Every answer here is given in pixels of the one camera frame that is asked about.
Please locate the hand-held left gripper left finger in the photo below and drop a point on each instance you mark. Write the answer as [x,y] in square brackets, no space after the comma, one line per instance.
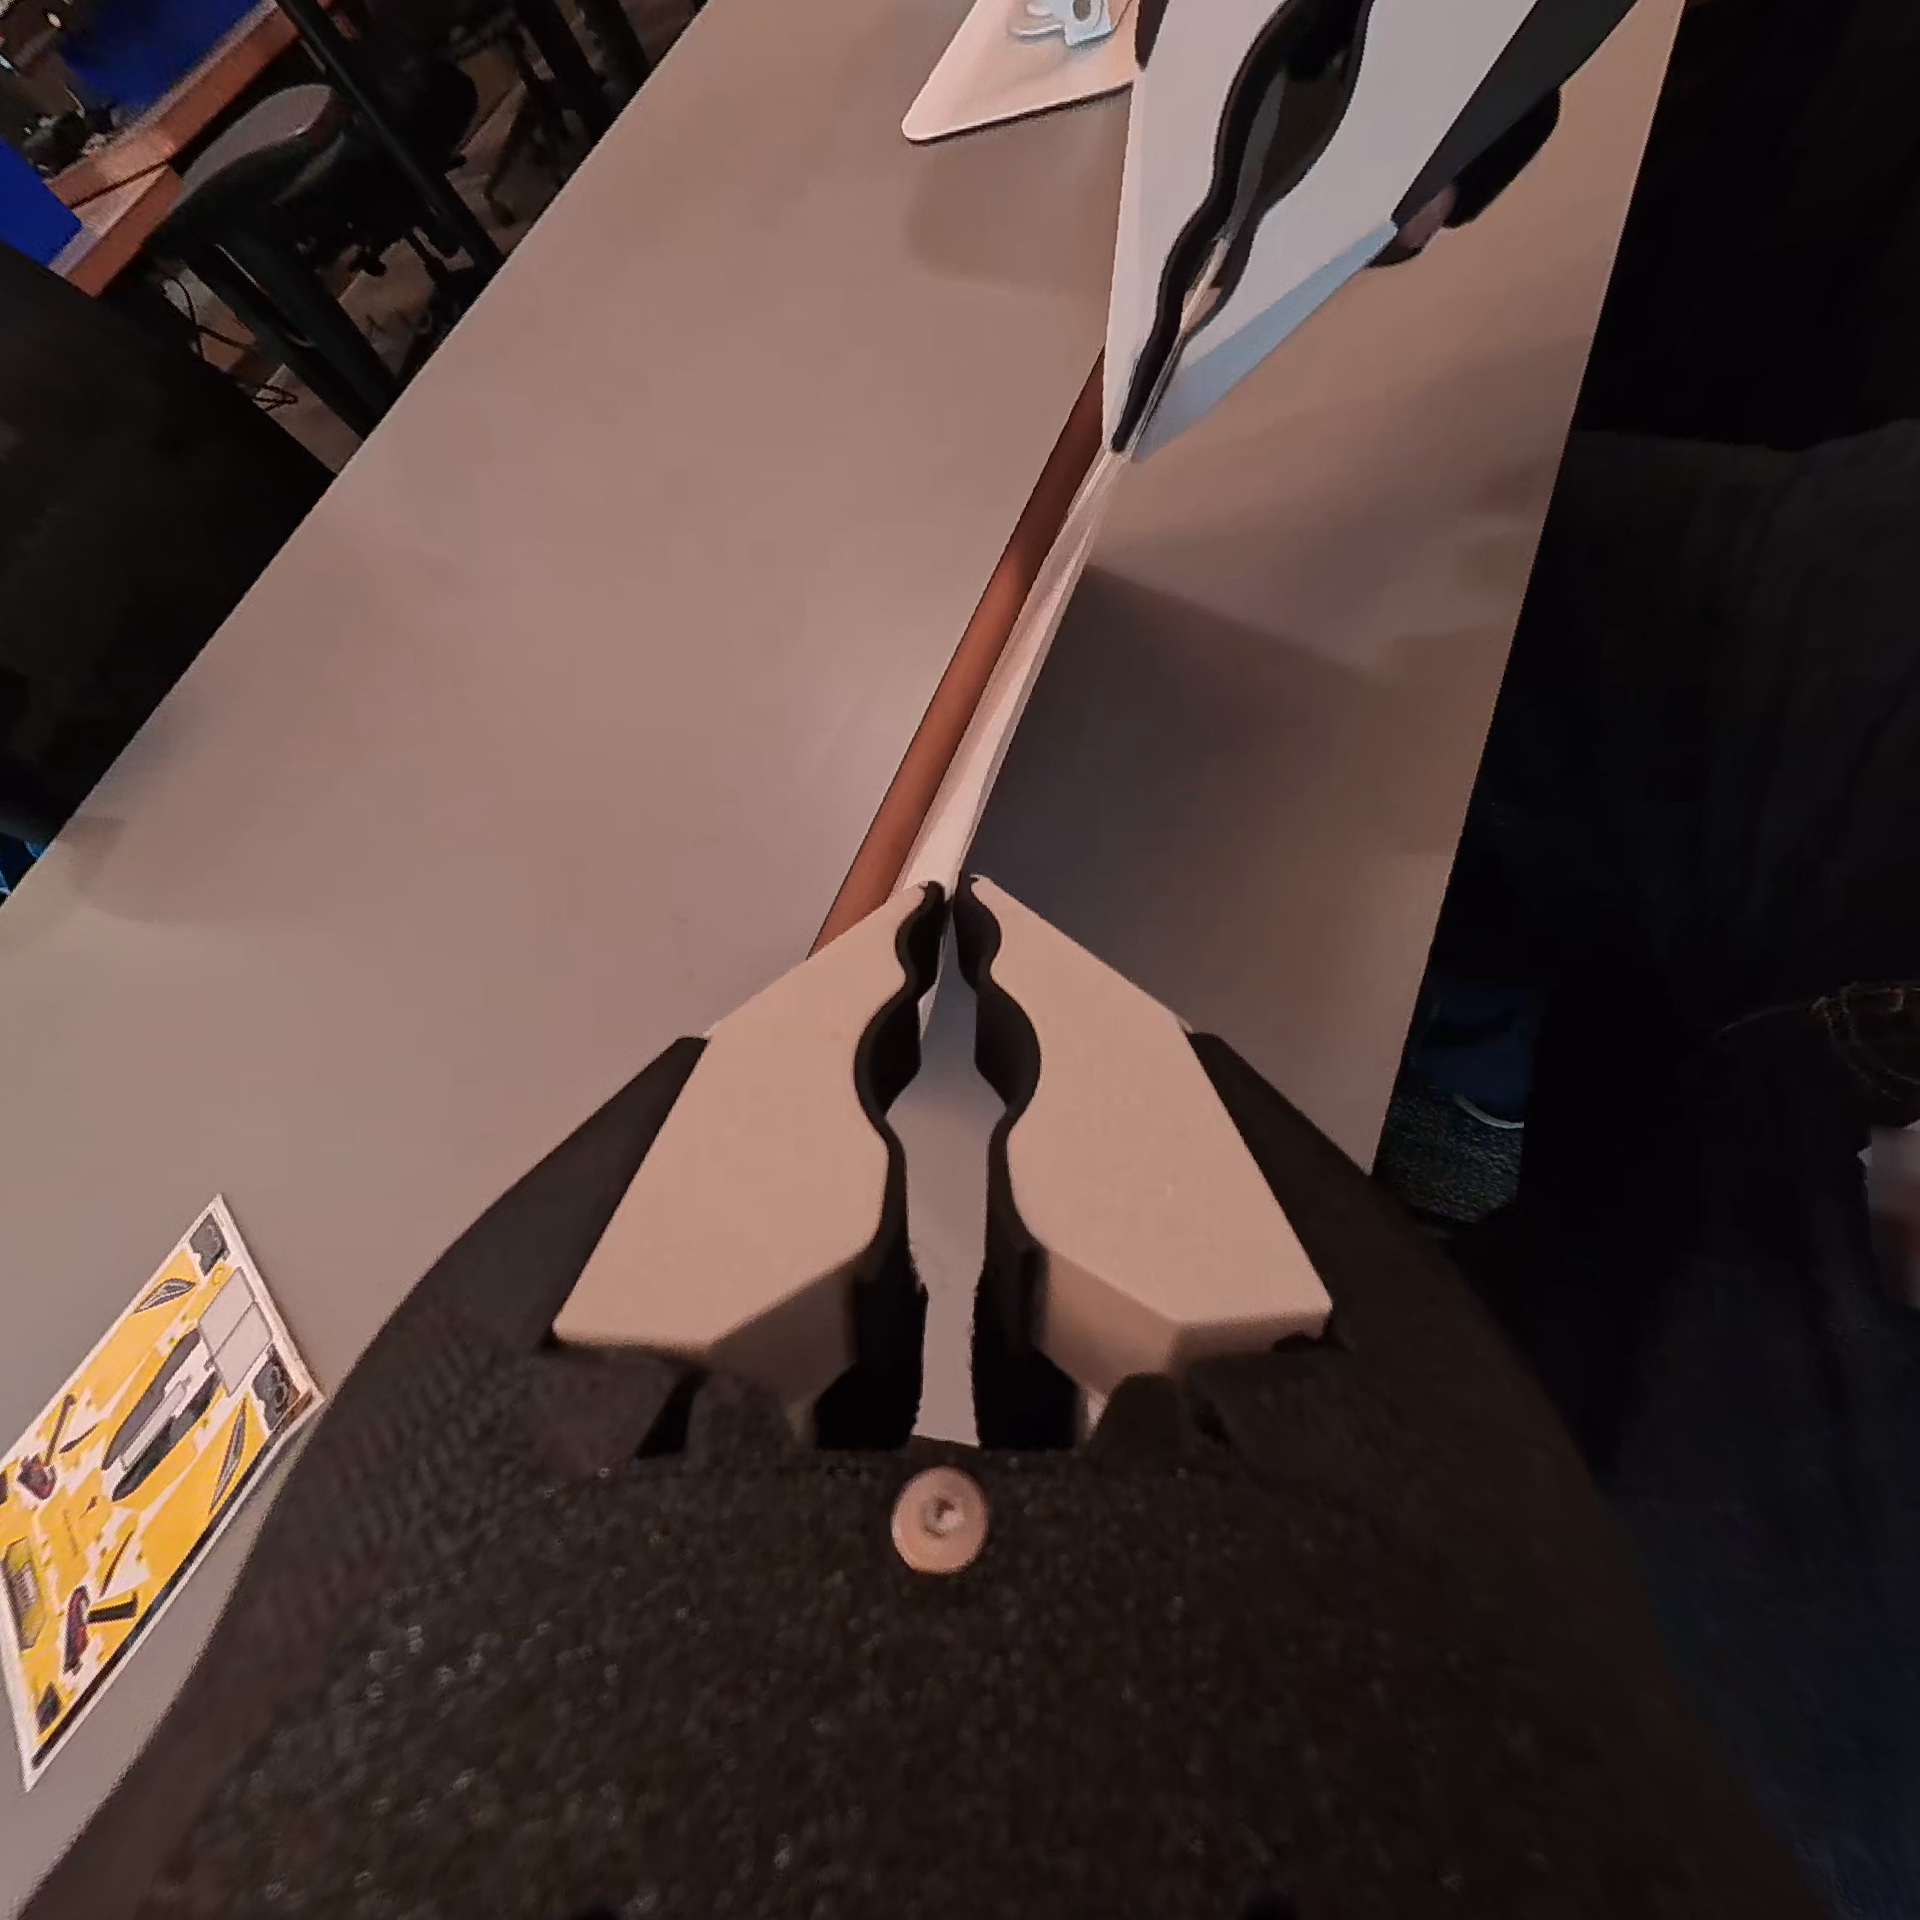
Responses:
[751,1201]

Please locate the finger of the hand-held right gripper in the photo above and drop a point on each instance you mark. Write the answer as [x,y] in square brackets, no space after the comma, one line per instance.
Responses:
[1425,89]
[1172,149]

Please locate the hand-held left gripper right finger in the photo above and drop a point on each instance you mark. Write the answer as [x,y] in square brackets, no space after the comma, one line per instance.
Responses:
[1172,1201]

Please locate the wooden topped desk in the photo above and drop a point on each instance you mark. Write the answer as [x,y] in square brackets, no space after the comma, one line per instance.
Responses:
[166,194]

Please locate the person's right hand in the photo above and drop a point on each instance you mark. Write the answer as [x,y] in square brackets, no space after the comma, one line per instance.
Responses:
[1423,231]

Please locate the white card grey print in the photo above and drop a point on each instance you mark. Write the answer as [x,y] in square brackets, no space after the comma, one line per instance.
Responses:
[1005,77]

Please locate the person's shoe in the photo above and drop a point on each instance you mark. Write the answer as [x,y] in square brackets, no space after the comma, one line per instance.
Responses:
[1484,1107]

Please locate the person's dark trousers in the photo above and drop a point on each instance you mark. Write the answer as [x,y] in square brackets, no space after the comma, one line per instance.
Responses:
[1725,751]

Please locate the yellow car sticker sheet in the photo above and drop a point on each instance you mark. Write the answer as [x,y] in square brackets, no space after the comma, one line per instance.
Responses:
[137,1499]

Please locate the black office chair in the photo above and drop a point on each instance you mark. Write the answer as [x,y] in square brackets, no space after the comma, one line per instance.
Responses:
[119,569]
[301,194]

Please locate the blue bin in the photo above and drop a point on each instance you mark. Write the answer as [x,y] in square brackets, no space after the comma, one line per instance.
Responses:
[38,211]

